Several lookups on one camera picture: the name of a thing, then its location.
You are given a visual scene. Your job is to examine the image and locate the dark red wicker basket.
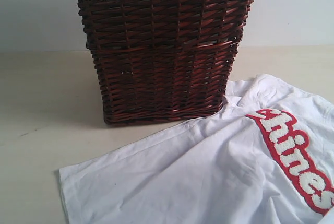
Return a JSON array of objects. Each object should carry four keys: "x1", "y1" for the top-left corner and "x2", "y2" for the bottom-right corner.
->
[{"x1": 77, "y1": 0, "x2": 253, "y2": 125}]

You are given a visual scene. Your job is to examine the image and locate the white t-shirt red lettering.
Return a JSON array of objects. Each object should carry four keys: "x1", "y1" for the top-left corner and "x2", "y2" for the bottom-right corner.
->
[{"x1": 59, "y1": 74, "x2": 333, "y2": 223}]

